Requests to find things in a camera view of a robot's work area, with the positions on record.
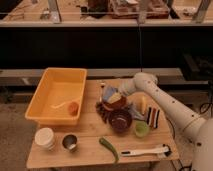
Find red bowl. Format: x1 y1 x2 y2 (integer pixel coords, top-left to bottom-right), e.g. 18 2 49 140
103 97 127 111

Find bunch of dark grapes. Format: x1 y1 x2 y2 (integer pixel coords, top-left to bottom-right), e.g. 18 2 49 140
95 102 109 123

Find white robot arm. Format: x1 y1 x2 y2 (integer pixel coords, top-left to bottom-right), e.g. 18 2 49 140
108 72 213 171

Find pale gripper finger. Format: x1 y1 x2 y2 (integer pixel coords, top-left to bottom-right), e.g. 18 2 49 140
107 92 121 104

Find striped cloth block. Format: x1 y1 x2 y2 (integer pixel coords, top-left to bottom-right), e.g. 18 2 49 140
147 107 160 129

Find dark purple bowl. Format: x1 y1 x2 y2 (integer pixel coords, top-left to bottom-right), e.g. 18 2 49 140
108 109 132 133

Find green cup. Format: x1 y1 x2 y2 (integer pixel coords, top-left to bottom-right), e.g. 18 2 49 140
134 121 149 138

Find blue yellow sponge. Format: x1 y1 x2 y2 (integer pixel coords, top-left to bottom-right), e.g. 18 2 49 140
102 86 118 102

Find yellow plastic bin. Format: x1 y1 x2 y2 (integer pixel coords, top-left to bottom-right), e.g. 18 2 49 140
25 68 87 125

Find white spoon in bin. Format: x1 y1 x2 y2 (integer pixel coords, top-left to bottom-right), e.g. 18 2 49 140
50 98 81 110

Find green pepper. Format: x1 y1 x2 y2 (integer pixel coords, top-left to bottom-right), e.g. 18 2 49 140
99 137 119 163

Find white paper cup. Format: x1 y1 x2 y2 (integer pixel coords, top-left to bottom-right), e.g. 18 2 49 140
34 127 55 149

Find small metal cup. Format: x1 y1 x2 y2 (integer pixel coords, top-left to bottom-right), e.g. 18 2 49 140
62 134 78 151

